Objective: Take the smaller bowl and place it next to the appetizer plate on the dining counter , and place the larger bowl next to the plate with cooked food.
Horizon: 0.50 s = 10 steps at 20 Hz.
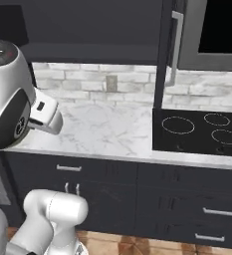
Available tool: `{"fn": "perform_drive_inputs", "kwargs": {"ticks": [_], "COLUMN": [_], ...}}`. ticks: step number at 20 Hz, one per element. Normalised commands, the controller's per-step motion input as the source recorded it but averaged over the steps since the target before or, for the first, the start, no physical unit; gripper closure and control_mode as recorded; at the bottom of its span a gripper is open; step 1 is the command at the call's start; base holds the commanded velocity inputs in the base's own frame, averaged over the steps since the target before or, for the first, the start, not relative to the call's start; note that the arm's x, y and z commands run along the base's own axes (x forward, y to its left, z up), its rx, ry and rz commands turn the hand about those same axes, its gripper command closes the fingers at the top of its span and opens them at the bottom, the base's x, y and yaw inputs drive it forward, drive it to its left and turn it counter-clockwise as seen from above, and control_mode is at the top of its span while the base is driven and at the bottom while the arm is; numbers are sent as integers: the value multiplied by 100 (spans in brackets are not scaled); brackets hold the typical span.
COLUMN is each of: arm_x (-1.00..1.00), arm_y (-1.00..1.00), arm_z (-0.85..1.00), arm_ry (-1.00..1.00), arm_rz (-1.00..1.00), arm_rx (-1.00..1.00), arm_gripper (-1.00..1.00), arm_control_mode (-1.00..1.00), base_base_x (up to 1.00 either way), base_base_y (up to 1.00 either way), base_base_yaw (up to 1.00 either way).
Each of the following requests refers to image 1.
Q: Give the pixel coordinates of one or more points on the grey microwave oven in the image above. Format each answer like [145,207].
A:
[190,40]

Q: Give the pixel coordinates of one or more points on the black hob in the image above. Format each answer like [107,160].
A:
[200,139]

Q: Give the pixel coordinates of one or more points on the dark open cupboard door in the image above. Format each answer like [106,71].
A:
[162,59]

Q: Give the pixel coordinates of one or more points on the dark lower cupboard door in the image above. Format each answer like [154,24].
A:
[19,194]
[107,205]

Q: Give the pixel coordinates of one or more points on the wide dark drawer front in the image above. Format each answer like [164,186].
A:
[104,171]

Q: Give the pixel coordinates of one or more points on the dark upper cupboard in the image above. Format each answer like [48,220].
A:
[87,30]

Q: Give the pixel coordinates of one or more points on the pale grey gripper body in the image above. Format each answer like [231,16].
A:
[54,123]

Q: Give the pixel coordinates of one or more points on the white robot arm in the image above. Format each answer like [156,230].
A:
[4,86]

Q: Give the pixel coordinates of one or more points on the grey wall outlet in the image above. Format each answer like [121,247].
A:
[111,83]

